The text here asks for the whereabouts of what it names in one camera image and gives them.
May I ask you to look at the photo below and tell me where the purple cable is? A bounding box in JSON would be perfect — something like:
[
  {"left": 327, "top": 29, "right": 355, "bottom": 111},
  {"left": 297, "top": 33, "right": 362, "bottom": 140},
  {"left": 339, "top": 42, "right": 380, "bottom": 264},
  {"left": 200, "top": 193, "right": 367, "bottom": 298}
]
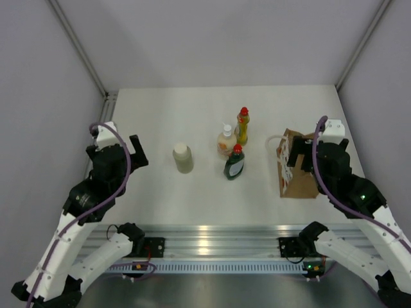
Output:
[
  {"left": 24, "top": 122, "right": 157, "bottom": 308},
  {"left": 311, "top": 115, "right": 411, "bottom": 296}
]

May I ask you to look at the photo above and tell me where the right aluminium corner post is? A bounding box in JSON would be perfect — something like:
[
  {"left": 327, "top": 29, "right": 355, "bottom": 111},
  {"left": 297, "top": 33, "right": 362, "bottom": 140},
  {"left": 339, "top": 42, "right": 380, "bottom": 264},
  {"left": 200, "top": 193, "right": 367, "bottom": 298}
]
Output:
[{"left": 335, "top": 0, "right": 394, "bottom": 92}]

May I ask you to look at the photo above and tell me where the aluminium corner post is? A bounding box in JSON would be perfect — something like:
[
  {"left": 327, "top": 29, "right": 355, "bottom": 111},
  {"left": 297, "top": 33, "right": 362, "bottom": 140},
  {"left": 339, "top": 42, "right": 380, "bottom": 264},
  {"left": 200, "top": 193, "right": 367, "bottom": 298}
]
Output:
[
  {"left": 48, "top": 0, "right": 109, "bottom": 97},
  {"left": 335, "top": 0, "right": 394, "bottom": 92}
]

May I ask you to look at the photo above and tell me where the left aluminium corner post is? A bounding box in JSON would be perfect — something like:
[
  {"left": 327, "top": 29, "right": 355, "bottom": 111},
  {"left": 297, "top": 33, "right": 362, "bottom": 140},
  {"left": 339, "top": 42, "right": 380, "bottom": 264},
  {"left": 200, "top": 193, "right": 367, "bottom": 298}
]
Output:
[{"left": 48, "top": 0, "right": 109, "bottom": 97}]

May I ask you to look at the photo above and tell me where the yellow bottle red cap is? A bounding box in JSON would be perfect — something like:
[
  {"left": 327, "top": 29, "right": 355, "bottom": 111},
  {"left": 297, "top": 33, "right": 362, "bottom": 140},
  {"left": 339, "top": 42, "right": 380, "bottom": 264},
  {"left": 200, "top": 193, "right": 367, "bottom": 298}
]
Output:
[{"left": 235, "top": 107, "right": 250, "bottom": 146}]

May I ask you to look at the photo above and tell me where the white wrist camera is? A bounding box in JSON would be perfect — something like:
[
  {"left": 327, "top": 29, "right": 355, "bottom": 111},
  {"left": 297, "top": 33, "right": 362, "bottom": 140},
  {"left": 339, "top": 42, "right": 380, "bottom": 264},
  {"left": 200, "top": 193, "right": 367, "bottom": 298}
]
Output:
[
  {"left": 90, "top": 121, "right": 119, "bottom": 151},
  {"left": 319, "top": 119, "right": 345, "bottom": 144}
]

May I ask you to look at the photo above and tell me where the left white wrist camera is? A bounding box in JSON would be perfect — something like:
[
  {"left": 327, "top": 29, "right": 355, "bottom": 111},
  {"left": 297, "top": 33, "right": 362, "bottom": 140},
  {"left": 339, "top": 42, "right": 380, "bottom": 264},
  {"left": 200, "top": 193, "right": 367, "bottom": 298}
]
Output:
[{"left": 90, "top": 121, "right": 119, "bottom": 151}]

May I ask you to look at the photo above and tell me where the white slotted cable duct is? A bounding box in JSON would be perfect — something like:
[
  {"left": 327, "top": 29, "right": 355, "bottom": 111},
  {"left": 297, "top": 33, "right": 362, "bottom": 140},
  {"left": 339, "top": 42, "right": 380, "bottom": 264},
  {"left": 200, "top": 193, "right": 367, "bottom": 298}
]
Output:
[{"left": 106, "top": 261, "right": 307, "bottom": 275}]

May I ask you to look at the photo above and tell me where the green bottle red label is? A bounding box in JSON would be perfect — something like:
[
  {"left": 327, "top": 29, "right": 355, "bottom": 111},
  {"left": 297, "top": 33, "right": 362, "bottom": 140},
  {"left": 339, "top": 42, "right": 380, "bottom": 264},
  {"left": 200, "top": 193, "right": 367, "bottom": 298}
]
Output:
[{"left": 223, "top": 144, "right": 245, "bottom": 180}]

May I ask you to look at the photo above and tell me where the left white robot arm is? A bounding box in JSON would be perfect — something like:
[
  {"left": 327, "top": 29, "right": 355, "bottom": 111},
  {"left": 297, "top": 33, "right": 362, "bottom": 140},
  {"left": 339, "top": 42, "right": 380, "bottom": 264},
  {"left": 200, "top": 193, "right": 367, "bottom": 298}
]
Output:
[{"left": 12, "top": 135, "right": 148, "bottom": 307}]

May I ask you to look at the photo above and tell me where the watermelon print canvas bag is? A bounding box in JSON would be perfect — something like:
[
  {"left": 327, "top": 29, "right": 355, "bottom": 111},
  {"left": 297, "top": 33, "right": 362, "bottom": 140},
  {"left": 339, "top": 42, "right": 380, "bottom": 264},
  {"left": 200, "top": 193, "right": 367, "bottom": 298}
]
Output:
[{"left": 265, "top": 128, "right": 319, "bottom": 199}]

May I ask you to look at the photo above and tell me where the pale green white-capped bottle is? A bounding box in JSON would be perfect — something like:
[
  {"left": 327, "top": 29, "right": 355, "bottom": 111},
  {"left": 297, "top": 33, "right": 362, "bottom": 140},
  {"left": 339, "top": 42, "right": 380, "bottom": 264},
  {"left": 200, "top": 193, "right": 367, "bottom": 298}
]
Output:
[{"left": 173, "top": 142, "right": 193, "bottom": 174}]

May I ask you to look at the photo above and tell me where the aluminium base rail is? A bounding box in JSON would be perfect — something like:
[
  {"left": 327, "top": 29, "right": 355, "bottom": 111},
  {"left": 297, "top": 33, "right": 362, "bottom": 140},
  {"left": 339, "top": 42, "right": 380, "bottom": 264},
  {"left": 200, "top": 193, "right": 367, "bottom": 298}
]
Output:
[{"left": 78, "top": 224, "right": 378, "bottom": 259}]

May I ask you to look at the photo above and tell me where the cream pump lotion bottle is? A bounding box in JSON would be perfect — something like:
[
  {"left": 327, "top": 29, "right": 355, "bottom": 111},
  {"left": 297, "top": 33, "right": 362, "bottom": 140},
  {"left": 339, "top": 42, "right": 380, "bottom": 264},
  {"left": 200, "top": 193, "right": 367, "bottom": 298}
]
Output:
[{"left": 217, "top": 123, "right": 237, "bottom": 160}]

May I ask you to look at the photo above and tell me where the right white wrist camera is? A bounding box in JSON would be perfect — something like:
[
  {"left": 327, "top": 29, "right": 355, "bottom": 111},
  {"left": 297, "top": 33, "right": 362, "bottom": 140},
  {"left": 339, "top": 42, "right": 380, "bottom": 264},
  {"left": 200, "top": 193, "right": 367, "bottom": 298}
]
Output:
[{"left": 319, "top": 119, "right": 345, "bottom": 144}]

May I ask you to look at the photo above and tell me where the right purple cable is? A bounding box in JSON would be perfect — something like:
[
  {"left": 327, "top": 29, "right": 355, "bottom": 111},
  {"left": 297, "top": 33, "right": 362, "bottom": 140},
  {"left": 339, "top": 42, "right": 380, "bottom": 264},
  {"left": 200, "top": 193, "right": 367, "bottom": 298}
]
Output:
[{"left": 311, "top": 115, "right": 411, "bottom": 296}]

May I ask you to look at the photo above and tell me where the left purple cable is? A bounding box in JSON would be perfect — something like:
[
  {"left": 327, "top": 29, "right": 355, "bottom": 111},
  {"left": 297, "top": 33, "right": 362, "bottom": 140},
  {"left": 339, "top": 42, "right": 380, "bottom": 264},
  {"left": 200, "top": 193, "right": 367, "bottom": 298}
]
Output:
[{"left": 24, "top": 122, "right": 157, "bottom": 308}]

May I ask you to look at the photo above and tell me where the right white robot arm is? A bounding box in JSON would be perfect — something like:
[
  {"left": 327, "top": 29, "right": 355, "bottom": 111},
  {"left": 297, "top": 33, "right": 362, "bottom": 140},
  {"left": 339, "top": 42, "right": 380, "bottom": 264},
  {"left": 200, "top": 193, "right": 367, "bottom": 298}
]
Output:
[{"left": 287, "top": 136, "right": 410, "bottom": 307}]

